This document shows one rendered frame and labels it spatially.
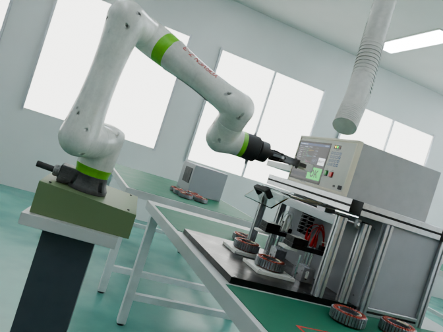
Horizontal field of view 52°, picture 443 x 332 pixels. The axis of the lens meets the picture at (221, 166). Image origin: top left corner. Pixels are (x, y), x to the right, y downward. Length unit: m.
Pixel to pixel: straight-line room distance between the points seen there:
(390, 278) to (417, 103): 6.60
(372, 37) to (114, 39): 2.24
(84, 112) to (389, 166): 1.08
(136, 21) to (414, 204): 1.19
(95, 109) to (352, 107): 1.97
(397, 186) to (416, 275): 0.32
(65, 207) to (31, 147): 4.65
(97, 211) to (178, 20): 5.08
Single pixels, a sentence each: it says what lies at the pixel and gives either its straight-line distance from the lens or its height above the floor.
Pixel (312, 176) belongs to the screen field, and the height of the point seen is 1.16.
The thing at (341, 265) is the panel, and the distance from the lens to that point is 1.79.
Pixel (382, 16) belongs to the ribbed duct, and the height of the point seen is 2.40.
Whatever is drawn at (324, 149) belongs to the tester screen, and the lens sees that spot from 1.85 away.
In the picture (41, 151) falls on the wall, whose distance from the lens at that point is 6.24.
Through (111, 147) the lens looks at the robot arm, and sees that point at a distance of 1.62.
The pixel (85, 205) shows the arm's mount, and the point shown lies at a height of 0.82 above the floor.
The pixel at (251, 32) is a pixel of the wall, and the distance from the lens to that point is 6.78.
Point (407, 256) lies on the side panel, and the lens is 1.76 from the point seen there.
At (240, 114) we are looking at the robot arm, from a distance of 1.50.
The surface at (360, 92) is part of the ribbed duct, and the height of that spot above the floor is 1.82.
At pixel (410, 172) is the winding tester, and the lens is 1.83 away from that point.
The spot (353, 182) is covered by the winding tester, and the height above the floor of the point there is 1.17.
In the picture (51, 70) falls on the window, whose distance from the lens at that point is 6.24.
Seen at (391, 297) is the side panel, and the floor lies 0.83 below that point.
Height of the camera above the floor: 1.10
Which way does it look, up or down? level
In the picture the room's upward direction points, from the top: 18 degrees clockwise
